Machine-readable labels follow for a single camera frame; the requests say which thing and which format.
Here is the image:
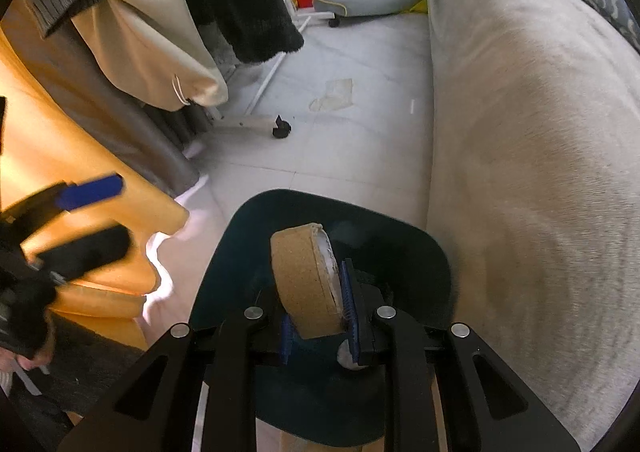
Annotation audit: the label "dark green trash bin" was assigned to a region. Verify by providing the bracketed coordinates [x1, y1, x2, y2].
[190, 189, 462, 449]

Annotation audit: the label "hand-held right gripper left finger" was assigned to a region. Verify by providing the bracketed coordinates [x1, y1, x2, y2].
[57, 305, 302, 452]

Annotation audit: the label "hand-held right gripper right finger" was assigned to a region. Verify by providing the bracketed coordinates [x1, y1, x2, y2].
[337, 257, 583, 452]

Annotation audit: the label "wide brown tape roll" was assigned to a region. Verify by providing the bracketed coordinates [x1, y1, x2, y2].
[270, 222, 347, 341]

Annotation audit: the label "white clothes rack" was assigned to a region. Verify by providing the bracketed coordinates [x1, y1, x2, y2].
[212, 0, 342, 140]

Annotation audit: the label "bed with grey sheet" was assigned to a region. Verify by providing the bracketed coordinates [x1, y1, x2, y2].
[419, 0, 640, 452]

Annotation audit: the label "hanging clothes on rack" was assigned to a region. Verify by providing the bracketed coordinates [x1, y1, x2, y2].
[50, 7, 202, 199]

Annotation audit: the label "grey cushion with yellow trim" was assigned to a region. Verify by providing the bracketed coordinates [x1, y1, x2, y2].
[312, 0, 426, 18]

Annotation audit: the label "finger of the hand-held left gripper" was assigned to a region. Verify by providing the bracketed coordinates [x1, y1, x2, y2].
[0, 173, 125, 234]
[21, 225, 132, 284]

